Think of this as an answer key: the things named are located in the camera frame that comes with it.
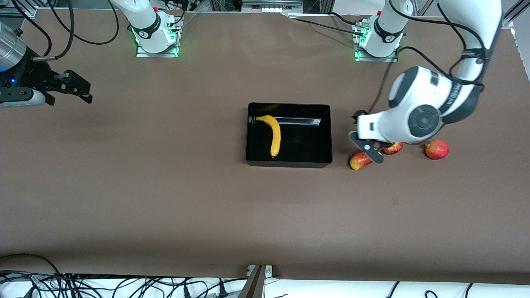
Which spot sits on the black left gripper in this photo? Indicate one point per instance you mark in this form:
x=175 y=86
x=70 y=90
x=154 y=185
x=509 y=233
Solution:
x=358 y=115

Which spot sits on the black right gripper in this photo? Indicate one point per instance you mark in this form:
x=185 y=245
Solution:
x=34 y=73

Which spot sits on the small red yellow apple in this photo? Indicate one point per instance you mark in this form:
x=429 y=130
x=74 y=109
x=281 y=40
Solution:
x=395 y=148

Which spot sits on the black rectangular plastic box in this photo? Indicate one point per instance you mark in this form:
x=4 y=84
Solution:
x=306 y=157

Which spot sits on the yellow banana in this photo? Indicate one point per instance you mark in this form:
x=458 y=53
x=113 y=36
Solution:
x=275 y=140

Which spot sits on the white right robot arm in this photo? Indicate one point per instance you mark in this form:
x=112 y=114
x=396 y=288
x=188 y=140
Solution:
x=147 y=25

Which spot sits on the grey control box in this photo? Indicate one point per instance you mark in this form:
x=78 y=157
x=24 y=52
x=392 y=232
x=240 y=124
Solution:
x=271 y=5

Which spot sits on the red yellow mango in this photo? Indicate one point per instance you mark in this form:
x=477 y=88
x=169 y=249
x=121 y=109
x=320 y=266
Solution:
x=358 y=162

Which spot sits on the pink red round apple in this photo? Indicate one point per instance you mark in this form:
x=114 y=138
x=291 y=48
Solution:
x=437 y=150

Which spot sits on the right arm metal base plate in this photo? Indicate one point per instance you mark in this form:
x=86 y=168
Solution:
x=143 y=53

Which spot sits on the aluminium frame profile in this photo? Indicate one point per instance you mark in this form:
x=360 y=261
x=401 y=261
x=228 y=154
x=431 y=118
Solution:
x=29 y=10
x=507 y=20

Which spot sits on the small metal edge bracket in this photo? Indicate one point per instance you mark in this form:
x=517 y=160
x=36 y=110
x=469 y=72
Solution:
x=269 y=271

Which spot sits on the dark slanted post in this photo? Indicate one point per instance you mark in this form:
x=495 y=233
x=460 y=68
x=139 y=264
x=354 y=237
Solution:
x=253 y=287

